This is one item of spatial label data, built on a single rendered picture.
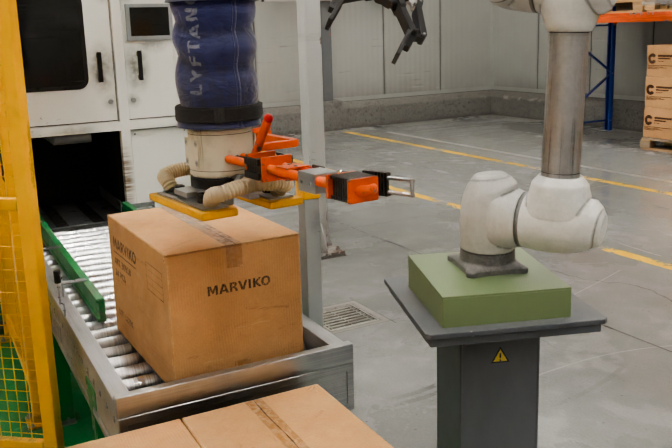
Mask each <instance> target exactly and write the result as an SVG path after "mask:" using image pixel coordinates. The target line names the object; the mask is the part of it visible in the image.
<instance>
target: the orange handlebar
mask: <svg viewBox="0 0 672 448"><path fill-rule="evenodd" d="M265 141H267V142H264V145H263V148H262V150H261V151H268V150H276V149H284V148H292V147H297V146H298V145H299V140H298V139H296V138H290V137H285V136H279V135H274V134H267V137H266V140H265ZM225 162H226V163H229V164H233V165H237V166H241V167H245V168H246V165H245V164H244V158H241V157H237V156H233V155H227V156H226V157H225ZM307 167H309V165H306V164H302V163H292V164H291V163H283V164H282V165H278V166H275V165H268V166H267V168H266V171H267V173H269V174H272V175H276V176H279V177H276V179H280V180H284V181H293V180H295V181H298V171H299V170H305V169H311V168H307ZM315 184H316V185H317V186H319V187H322V188H326V178H325V177H321V176H319V177H317V178H316V179H315ZM377 192H378V186H377V185H376V184H374V183H373V184H370V185H361V186H358V187H357V188H356V189H355V194H356V195H357V196H371V195H374V194H376V193H377Z"/></svg>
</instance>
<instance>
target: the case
mask: <svg viewBox="0 0 672 448"><path fill-rule="evenodd" d="M229 206H232V207H235V208H237V209H238V215H237V216H233V217H227V218H221V219H216V220H210V221H204V222H203V221H200V220H198V219H195V218H193V217H190V216H188V215H186V214H183V213H181V212H178V211H176V210H173V209H171V208H168V207H166V206H164V207H157V208H150V209H143V210H136V211H128V212H121V213H114V214H108V215H107V217H108V229H109V240H110V251H111V262H112V273H113V284H114V295H115V306H116V317H117V328H118V330H119V331H120V332H121V333H122V334H123V336H124V337H125V338H126V339H127V340H128V341H129V342H130V344H131V345H132V346H133V347H134V348H135V349H136V350H137V352H138V353H139V354H140V355H141V356H142V357H143V358H144V359H145V361H146V362H147V363H148V364H149V365H150V366H151V367H152V369H153V370H154V371H155V372H156V373H157V374H158V375H159V377H160V378H161V379H162V380H163V381H164V382H165V383H167V382H171V381H175V380H180V379H184V378H188V377H193V376H197V375H201V374H206V373H210V372H214V371H219V370H223V369H227V368H232V367H236V366H240V365H245V364H249V363H253V362H258V361H262V360H266V359H271V358H275V357H279V356H283V355H288V354H292V353H296V352H301V351H304V348H303V324H302V299H301V275H300V250H299V233H297V232H295V231H293V230H290V229H288V228H286V227H284V226H281V225H279V224H277V223H274V222H272V221H270V220H268V219H265V218H263V217H261V216H259V215H256V214H254V213H252V212H249V211H247V210H245V209H243V208H240V207H238V206H236V205H234V204H233V205H229Z"/></svg>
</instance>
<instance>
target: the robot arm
mask: <svg viewBox="0 0 672 448"><path fill-rule="evenodd" d="M356 1H362V0H332V2H331V3H330V5H329V8H328V12H329V13H331V15H330V16H329V18H328V21H327V23H326V26H325V28H324V29H326V30H329V28H330V26H331V25H332V23H333V21H334V20H335V18H336V16H337V14H338V13H339V11H340V9H341V7H342V5H343V4H345V3H351V2H356ZM365 1H371V0H365ZM488 1H489V2H491V3H492V4H494V5H496V6H498V7H501V8H503V9H507V10H512V11H520V12H527V13H541V16H542V19H543V22H544V26H545V28H546V30H547V31H549V37H548V55H547V73H546V91H545V109H544V128H543V146H542V164H541V173H539V174H538V175H537V176H536V177H535V178H534V179H533V180H532V182H531V186H530V189H529V191H528V192H526V191H524V190H522V189H520V188H518V183H517V181H516V180H515V179H514V178H513V177H512V176H511V175H509V174H507V173H506V172H503V171H483V172H479V173H476V174H474V175H473V177H472V178H471V180H470V181H469V182H468V184H467V185H466V188H465V190H464V193H463V197H462V201H461V207H460V222H459V230H460V253H454V254H449V255H448V256H447V260H448V261H450V262H452V263H454V264H455V265H456V266H457V267H458V268H459V269H460V270H462V271H463V272H464V273H465V274H466V277H467V278H471V279H474V278H479V277H486V276H497V275H507V274H526V273H528V267H527V266H525V265H523V264H521V263H520V262H519V261H517V260H516V259H515V247H524V248H528V249H532V250H536V251H542V252H548V253H558V254H574V253H581V252H585V251H587V250H590V249H593V248H595V247H597V246H599V245H600V244H601V243H602V241H603V238H604V236H605V232H606V228H607V221H608V217H607V214H606V212H605V208H604V207H603V205H602V204H601V203H600V202H599V200H596V199H592V195H591V191H590V185H589V183H588V181H587V180H586V179H585V178H584V176H583V175H581V174H580V166H581V151H582V136H583V121H584V106H585V93H586V82H587V67H588V52H589V37H590V36H589V31H593V29H594V28H595V26H596V24H597V21H598V19H599V17H600V14H605V13H607V12H608V11H610V10H611V9H612V8H613V7H614V5H615V3H616V2H617V0H488ZM374 2H375V3H377V4H380V5H383V6H384V7H385V8H387V9H389V8H390V9H391V10H392V12H393V14H394V16H396V17H397V19H398V21H399V24H400V26H401V28H402V30H403V32H404V34H405V36H404V38H403V40H402V42H401V44H400V46H399V48H398V50H397V52H396V54H395V56H394V58H393V60H392V62H391V63H393V64H394V65H395V64H396V62H397V60H398V58H399V56H400V54H401V52H402V50H404V51H406V52H408V51H409V49H410V47H411V46H412V43H413V42H417V44H419V45H422V44H423V42H424V40H425V38H426V37H427V31H426V26H425V21H424V16H423V11H422V5H423V2H424V1H423V0H417V1H416V0H374ZM407 4H408V5H409V6H410V12H412V19H411V17H410V15H409V13H408V10H407V8H406V5H407ZM412 20H413V21H412Z"/></svg>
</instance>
